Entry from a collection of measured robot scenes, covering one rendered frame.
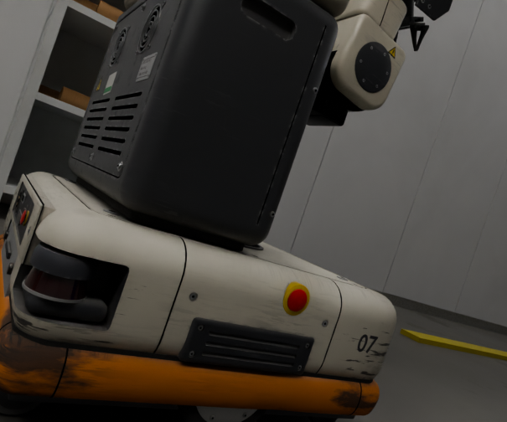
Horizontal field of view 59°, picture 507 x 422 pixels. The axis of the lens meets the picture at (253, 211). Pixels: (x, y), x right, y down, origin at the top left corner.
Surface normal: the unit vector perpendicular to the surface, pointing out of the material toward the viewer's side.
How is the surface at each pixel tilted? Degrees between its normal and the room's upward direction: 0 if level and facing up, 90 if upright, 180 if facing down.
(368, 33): 90
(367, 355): 90
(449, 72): 90
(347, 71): 90
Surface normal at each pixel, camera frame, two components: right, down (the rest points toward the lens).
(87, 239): 0.50, -0.33
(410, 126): 0.50, 0.17
